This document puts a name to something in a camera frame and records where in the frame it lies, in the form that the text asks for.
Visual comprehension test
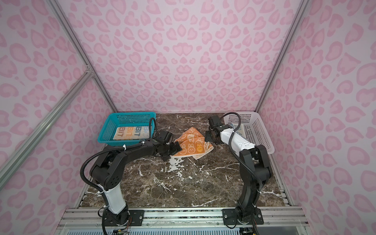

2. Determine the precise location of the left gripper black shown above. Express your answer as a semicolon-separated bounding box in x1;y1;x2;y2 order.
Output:
162;142;183;163

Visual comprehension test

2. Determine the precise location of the orange patterned towel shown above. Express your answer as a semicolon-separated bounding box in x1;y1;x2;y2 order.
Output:
173;127;214;160

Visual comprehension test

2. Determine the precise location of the rabbit striped towel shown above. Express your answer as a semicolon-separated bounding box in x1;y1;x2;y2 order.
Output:
113;126;150;141

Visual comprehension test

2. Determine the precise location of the teal plastic basket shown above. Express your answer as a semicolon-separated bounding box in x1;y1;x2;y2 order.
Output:
98;112;156;146

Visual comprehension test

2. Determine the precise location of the blue patterned towel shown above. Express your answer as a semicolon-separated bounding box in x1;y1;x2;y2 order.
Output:
236;124;246;138

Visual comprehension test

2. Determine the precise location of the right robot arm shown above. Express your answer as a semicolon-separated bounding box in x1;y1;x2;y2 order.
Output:
205;112;273;225

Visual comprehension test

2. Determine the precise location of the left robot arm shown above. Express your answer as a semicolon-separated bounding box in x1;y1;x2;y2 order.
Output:
88;131;182;215

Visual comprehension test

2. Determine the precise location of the white plastic basket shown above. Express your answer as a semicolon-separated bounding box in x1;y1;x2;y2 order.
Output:
223;111;275;155

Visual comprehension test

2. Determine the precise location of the left diagonal aluminium strut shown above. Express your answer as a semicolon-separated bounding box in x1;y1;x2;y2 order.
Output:
1;70;93;189

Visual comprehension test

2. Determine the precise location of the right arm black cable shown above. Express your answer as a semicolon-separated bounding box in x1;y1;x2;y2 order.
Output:
219;112;263;192

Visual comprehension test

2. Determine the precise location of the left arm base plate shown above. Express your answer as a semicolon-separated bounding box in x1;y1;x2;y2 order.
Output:
102;209;145;227

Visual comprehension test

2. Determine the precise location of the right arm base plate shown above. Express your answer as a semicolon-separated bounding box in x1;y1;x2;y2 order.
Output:
222;207;264;226

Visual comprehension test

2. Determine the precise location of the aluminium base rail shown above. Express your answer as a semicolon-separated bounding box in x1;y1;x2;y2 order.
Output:
56;206;312;235

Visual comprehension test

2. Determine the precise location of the left corner aluminium post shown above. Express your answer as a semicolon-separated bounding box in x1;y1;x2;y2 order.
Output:
46;0;118;113

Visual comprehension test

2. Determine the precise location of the corner aluminium post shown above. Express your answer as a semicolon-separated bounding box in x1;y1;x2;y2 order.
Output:
255;0;312;113
46;0;118;113

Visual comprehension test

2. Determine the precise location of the right corner aluminium post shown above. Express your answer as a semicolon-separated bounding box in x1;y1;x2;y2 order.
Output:
255;0;312;113

